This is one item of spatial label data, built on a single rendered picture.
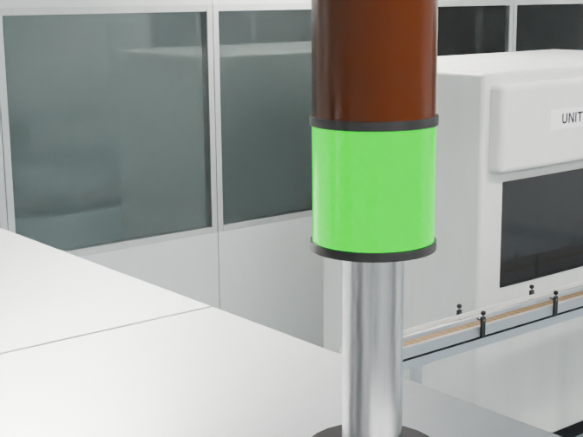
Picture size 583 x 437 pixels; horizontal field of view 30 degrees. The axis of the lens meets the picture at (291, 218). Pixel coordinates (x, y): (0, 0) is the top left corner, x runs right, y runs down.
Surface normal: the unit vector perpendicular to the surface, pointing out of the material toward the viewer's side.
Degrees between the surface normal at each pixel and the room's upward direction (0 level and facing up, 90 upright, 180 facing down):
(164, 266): 90
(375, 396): 90
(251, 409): 0
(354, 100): 90
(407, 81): 90
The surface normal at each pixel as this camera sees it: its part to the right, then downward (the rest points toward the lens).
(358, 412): -0.48, 0.18
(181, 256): 0.63, 0.15
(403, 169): 0.43, 0.18
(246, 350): -0.01, -0.98
